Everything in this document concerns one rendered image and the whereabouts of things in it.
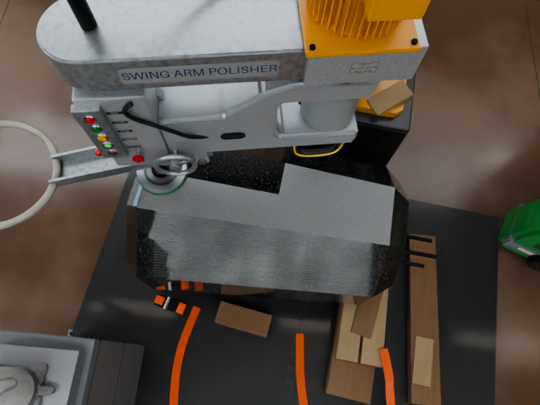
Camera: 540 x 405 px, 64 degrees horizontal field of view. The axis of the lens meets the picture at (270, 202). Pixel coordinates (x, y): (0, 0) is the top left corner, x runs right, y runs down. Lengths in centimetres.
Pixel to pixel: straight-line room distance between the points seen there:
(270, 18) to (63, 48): 51
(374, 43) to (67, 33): 75
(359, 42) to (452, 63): 252
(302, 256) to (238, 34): 104
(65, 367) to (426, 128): 257
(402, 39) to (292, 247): 101
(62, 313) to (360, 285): 174
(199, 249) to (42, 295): 127
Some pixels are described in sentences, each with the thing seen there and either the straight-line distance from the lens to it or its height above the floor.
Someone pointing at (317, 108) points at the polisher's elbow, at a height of 141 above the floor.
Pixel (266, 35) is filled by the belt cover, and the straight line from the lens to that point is 113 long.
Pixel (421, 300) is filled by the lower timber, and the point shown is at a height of 8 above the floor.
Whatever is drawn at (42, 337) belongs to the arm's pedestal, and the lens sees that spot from 198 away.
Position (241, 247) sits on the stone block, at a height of 79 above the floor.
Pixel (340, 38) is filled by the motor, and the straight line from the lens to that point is 112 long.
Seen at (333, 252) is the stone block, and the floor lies 82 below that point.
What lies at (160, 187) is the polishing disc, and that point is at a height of 90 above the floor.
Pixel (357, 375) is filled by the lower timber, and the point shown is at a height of 10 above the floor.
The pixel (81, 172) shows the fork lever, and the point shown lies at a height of 97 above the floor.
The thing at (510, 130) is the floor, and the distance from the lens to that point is 347.
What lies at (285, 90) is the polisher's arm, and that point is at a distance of 126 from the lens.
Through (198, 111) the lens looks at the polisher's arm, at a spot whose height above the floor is 144.
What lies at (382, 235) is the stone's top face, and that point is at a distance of 186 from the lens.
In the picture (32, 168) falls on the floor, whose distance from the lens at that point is 321.
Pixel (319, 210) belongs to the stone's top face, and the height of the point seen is 87.
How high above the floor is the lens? 259
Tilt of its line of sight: 70 degrees down
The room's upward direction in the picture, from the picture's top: 4 degrees clockwise
